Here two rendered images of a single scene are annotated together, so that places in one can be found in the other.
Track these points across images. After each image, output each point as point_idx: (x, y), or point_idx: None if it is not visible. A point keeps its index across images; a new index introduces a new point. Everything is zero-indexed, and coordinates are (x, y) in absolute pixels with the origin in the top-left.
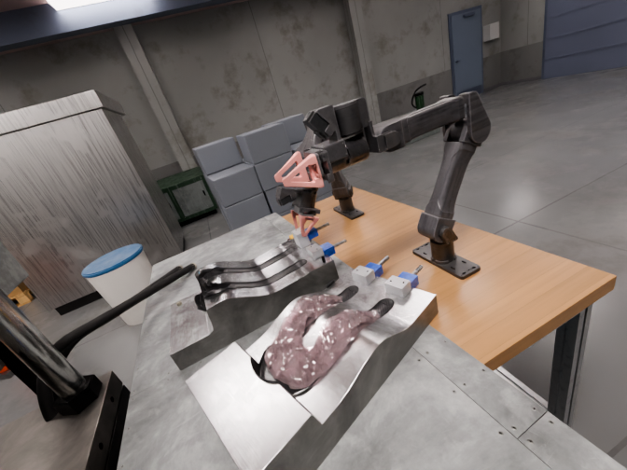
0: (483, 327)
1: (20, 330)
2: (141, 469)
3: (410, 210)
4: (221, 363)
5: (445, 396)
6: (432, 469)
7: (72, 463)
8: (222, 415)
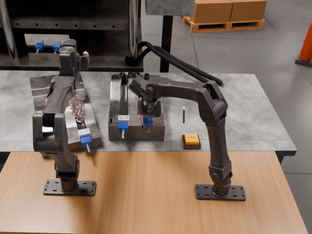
0: (19, 164)
1: (129, 25)
2: None
3: (161, 229)
4: None
5: (15, 135)
6: (7, 122)
7: (102, 64)
8: (54, 76)
